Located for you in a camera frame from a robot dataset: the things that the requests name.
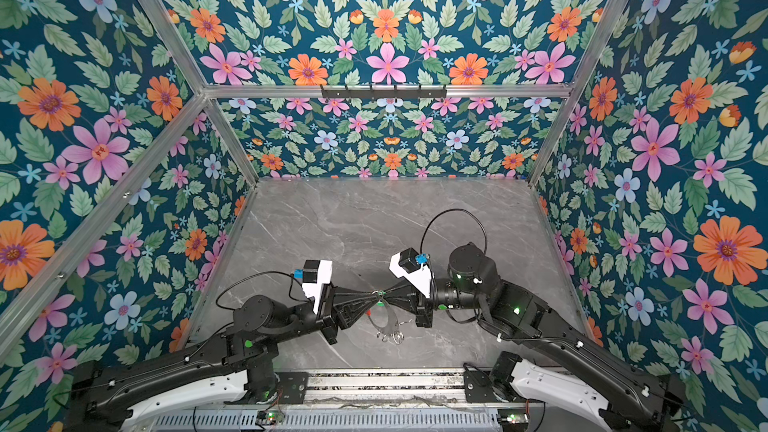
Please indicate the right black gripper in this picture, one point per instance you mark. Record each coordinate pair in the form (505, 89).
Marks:
(416, 304)

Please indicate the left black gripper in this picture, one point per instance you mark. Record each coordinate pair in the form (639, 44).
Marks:
(346, 312)

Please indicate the keyring with coloured keys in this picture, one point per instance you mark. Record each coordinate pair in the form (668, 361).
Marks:
(383, 318)

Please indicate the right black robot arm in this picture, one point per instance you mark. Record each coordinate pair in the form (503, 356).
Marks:
(592, 383)

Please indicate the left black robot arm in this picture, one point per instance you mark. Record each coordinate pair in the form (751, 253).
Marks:
(104, 398)

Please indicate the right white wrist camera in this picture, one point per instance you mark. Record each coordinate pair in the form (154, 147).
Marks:
(414, 267)

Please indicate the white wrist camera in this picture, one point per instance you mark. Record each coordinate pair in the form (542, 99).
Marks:
(414, 267)
(316, 277)

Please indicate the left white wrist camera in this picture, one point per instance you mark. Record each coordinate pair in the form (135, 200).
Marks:
(316, 277)

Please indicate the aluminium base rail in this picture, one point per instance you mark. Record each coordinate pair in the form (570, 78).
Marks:
(441, 386)

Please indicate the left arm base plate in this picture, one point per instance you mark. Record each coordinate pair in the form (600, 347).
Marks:
(282, 387)

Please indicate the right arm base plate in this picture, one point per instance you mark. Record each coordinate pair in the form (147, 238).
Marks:
(494, 384)

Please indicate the black hook rail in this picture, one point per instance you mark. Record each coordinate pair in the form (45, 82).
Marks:
(370, 92)

